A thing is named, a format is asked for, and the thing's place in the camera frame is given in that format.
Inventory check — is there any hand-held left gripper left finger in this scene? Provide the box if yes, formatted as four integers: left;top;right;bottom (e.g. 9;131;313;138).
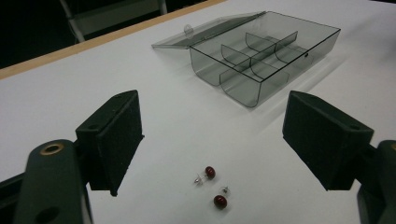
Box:
75;90;145;197

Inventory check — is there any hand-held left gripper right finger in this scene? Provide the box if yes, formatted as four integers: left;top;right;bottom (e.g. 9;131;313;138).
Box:
281;90;375;191

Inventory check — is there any clear grey compartment box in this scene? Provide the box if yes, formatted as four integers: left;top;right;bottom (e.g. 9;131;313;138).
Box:
151;10;342;109

